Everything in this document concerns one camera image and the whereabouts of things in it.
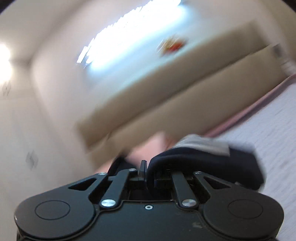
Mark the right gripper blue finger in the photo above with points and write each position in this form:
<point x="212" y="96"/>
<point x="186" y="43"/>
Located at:
<point x="142" y="170"/>

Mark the navy blue hooded jacket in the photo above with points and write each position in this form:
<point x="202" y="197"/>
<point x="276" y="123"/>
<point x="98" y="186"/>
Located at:
<point x="224" y="160"/>

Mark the beige padded headboard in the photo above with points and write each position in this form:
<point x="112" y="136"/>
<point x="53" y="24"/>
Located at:
<point x="192" y="91"/>

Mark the red yellow wall picture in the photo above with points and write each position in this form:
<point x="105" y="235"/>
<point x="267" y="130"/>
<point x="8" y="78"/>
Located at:
<point x="171" y="44"/>

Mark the lower pink pillow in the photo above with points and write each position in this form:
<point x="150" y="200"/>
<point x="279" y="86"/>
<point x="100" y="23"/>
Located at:
<point x="146" y="150"/>

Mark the floral quilted bedspread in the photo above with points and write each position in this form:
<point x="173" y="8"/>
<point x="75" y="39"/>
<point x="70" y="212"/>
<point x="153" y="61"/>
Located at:
<point x="268" y="128"/>

